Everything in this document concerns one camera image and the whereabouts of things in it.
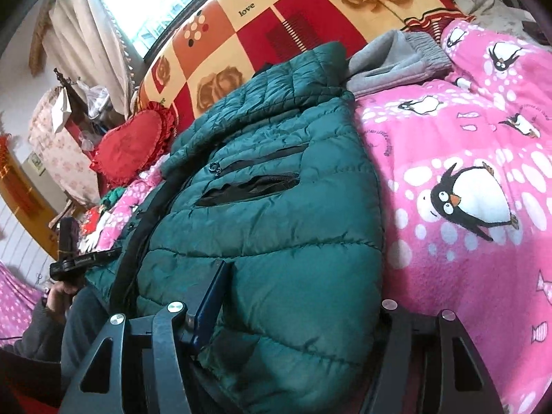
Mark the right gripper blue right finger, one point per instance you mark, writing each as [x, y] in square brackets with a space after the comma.
[426, 364]

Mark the red heart pillow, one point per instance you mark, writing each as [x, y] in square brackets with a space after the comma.
[135, 146]

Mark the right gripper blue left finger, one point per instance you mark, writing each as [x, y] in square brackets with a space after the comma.
[145, 365]

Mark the pink penguin blanket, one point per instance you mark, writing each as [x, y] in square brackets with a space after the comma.
[464, 168]

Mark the floral pink hanging cloth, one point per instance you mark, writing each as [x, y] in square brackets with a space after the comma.
[61, 153]

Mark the person's left forearm grey sleeve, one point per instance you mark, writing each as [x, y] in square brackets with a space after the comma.
[42, 340]

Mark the grey folded sweatpants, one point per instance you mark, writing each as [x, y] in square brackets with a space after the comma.
[395, 59]

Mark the green cloth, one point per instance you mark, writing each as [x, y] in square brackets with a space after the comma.
[112, 197]

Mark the person's left hand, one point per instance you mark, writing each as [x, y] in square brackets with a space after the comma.
[59, 300]

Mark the red orange rose blanket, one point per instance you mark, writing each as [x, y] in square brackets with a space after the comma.
[223, 43]

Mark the dark green puffer jacket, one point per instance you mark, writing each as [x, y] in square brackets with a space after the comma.
[274, 180]

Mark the beige curtain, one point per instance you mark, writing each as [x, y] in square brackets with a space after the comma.
[82, 40]

